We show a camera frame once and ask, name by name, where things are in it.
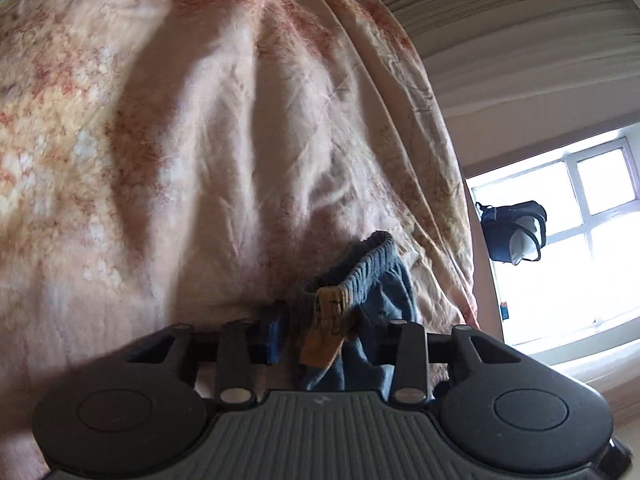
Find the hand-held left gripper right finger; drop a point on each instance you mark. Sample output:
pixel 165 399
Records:
pixel 407 355

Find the small colourful box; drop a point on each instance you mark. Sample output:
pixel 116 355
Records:
pixel 504 311

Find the dark blue backpack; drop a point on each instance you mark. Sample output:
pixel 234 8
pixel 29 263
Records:
pixel 510 240

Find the pink floral blanket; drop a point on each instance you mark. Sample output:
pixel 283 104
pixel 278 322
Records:
pixel 200 160

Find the white framed window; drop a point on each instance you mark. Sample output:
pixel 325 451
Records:
pixel 590 260

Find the blue printed pants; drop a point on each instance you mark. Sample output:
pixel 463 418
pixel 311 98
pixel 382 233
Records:
pixel 372 300

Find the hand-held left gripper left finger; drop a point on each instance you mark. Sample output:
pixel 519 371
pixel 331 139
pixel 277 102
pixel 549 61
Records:
pixel 274 336

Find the white pleated curtain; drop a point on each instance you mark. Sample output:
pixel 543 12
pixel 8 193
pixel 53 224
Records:
pixel 500 5

